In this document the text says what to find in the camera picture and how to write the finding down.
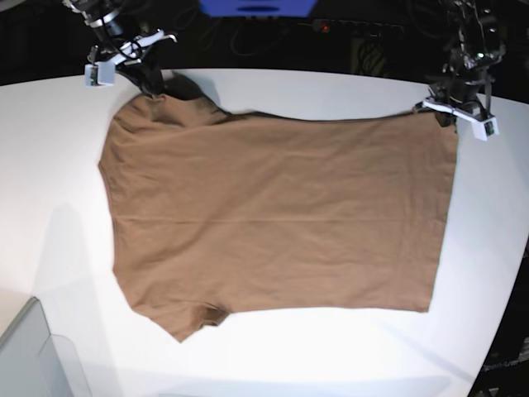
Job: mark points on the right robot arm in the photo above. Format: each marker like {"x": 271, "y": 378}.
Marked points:
{"x": 120, "y": 18}

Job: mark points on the grey plastic bin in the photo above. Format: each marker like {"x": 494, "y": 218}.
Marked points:
{"x": 36, "y": 362}

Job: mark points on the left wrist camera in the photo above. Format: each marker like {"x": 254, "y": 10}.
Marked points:
{"x": 483, "y": 130}

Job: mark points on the brown t-shirt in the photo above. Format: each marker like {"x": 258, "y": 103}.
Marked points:
{"x": 216, "y": 213}

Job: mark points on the black power strip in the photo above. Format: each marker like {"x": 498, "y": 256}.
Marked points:
{"x": 357, "y": 28}

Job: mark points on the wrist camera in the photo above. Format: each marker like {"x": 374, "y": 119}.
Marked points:
{"x": 99, "y": 74}
{"x": 483, "y": 130}

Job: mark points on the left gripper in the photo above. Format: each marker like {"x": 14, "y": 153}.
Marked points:
{"x": 466, "y": 97}

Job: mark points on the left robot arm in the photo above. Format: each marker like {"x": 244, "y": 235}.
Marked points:
{"x": 475, "y": 44}

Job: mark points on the blue box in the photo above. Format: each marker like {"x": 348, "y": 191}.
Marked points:
{"x": 257, "y": 8}

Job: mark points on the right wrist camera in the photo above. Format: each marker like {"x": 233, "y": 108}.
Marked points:
{"x": 99, "y": 74}

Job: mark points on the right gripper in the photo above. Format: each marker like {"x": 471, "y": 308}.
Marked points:
{"x": 113, "y": 51}

